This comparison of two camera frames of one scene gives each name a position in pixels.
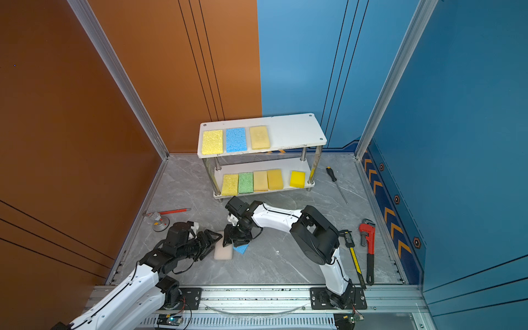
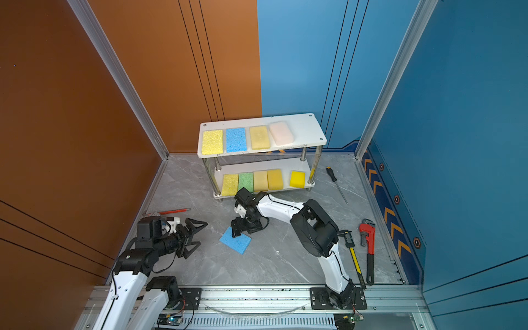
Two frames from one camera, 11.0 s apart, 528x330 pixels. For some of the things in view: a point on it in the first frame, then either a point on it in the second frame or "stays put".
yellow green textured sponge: x=229 y=185 stays put
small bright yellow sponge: x=298 y=179 stays put
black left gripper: x=206 y=241 -> x=181 y=240
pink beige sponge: x=221 y=252 -> x=281 y=133
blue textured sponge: x=236 y=139 stays put
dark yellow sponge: x=260 y=139 stays put
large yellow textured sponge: x=212 y=142 stays put
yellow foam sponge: x=275 y=179 stays put
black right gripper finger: x=228 y=238 -> x=239 y=225
